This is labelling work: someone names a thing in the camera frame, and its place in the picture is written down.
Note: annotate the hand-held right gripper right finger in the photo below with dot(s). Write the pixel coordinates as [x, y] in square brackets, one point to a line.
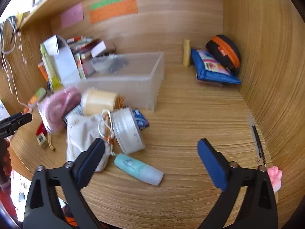
[212, 162]

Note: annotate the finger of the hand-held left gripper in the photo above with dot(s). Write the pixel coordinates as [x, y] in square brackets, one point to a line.
[20, 119]

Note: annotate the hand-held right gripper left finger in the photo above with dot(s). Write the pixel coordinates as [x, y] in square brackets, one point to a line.
[93, 162]

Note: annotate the mint green small bottle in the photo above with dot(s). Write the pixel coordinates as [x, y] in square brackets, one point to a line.
[133, 167]

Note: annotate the cream tape roll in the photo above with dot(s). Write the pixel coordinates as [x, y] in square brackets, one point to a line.
[97, 101]

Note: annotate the clear plastic storage box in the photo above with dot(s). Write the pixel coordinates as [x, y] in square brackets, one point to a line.
[133, 93]

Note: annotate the wooden desktop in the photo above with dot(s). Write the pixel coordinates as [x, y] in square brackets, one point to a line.
[190, 114]

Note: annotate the person's left hand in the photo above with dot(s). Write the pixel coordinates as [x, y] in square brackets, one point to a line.
[4, 158]

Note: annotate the small red box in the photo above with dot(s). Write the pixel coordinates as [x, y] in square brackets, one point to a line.
[41, 128]

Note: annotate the orange label sanitizer bottle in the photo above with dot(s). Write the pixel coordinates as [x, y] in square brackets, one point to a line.
[37, 97]

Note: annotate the clear black pen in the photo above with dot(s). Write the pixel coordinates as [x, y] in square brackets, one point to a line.
[257, 138]

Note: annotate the orange sunscreen tube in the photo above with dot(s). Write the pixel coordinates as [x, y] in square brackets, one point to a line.
[43, 71]

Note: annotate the yellow green spray bottle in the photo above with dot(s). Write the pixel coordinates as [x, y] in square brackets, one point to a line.
[51, 71]

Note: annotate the blue printed packet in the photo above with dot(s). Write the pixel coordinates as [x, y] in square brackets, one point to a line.
[141, 121]

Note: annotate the pink cat paw toy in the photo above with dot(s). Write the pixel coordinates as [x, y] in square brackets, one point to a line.
[274, 176]

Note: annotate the white folded handwritten paper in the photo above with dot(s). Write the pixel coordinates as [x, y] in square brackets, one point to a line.
[65, 64]

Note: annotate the fruit print box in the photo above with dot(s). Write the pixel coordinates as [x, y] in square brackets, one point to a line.
[79, 64]

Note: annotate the blue pencil case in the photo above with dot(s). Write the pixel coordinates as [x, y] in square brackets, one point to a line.
[214, 71]

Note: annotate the stack of books and cards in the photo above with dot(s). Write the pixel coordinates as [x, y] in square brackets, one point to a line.
[81, 44]

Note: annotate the white blank card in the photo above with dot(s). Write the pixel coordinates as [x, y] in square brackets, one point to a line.
[98, 49]

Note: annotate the yellow tube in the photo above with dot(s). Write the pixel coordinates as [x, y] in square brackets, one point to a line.
[186, 52]

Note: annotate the black orange zip pouch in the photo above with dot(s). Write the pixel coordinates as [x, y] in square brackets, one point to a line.
[226, 50]

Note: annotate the pink paper note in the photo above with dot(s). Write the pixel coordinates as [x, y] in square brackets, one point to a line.
[71, 15]

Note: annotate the orange paper note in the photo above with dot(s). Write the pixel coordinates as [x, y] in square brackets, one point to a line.
[112, 12]

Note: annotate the green paper note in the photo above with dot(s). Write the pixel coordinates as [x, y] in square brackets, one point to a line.
[107, 2]

